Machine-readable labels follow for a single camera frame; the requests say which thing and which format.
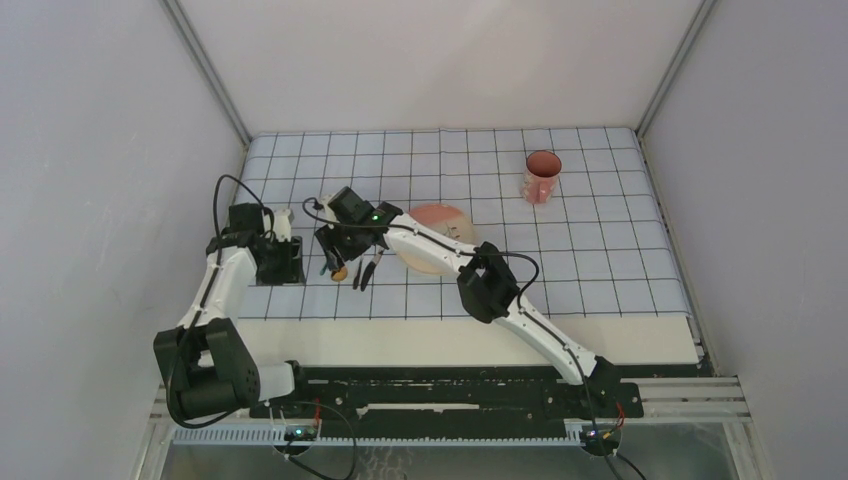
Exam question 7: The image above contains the metal cutlery piece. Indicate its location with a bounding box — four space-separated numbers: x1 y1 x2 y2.
360 248 385 291

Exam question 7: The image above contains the cream pink branch plate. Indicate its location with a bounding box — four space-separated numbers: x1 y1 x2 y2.
397 203 478 275

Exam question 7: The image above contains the pink patterned mug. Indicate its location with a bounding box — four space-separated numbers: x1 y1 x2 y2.
521 150 562 205

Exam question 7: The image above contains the white checked tablecloth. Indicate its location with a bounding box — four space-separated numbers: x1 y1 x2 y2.
236 127 691 320

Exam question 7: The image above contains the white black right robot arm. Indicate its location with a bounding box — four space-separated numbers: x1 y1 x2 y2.
302 187 622 416

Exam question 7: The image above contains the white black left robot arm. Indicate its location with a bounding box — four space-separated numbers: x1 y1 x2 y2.
153 203 313 429

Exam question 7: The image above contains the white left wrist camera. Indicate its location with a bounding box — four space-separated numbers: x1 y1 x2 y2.
271 208 293 242

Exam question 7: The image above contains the white slotted cable duct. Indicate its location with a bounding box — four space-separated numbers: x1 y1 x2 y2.
172 424 584 447

